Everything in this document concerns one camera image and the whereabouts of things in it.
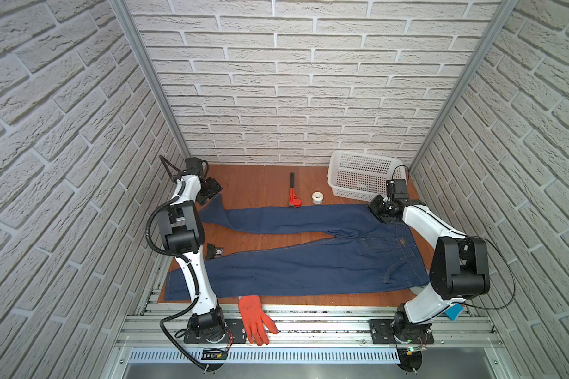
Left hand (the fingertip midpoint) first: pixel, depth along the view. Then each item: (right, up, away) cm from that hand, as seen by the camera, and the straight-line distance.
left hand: (214, 188), depth 102 cm
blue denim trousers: (+64, -25, -10) cm, 69 cm away
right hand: (+66, -7, -8) cm, 67 cm away
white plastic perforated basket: (+71, +6, +16) cm, 73 cm away
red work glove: (+22, -43, -27) cm, 56 cm away
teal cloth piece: (+90, -42, -25) cm, 102 cm away
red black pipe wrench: (+35, -6, +5) cm, 36 cm away
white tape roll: (+46, -4, +5) cm, 47 cm away
